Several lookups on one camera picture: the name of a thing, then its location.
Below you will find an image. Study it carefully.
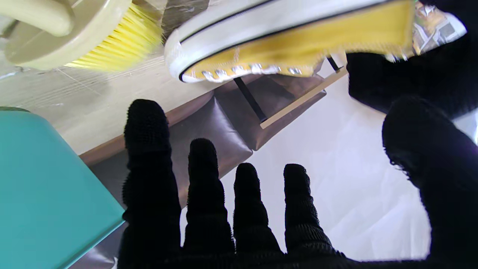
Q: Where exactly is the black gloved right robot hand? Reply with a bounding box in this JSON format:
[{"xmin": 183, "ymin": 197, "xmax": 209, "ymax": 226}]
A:
[{"xmin": 118, "ymin": 96, "xmax": 478, "ymax": 269}]

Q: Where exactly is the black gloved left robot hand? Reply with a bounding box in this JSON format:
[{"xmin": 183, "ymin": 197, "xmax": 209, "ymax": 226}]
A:
[{"xmin": 347, "ymin": 0, "xmax": 478, "ymax": 120}]

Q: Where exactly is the yellow canvas sneaker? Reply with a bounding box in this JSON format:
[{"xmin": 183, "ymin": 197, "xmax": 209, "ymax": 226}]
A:
[{"xmin": 164, "ymin": 0, "xmax": 417, "ymax": 83}]

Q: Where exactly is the wooden shoe brush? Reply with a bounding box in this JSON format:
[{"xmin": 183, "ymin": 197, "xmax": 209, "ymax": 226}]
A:
[{"xmin": 0, "ymin": 0, "xmax": 163, "ymax": 71}]

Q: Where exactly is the green plastic basket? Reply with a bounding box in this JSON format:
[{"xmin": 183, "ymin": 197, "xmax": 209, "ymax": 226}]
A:
[{"xmin": 0, "ymin": 107, "xmax": 125, "ymax": 269}]

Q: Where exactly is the dark brown leather sofa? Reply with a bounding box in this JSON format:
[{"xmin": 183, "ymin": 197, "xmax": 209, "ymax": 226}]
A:
[{"xmin": 69, "ymin": 73, "xmax": 327, "ymax": 269}]

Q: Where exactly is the small wooden black-legged bench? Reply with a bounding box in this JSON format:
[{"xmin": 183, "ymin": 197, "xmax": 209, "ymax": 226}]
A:
[{"xmin": 233, "ymin": 52, "xmax": 348, "ymax": 129}]

